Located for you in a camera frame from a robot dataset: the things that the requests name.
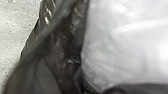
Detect black trash bag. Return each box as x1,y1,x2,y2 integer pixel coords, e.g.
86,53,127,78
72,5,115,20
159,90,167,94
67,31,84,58
3,0,168,94

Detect white plastic bag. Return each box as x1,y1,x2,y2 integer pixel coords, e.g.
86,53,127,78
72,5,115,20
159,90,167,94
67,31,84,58
80,0,168,92

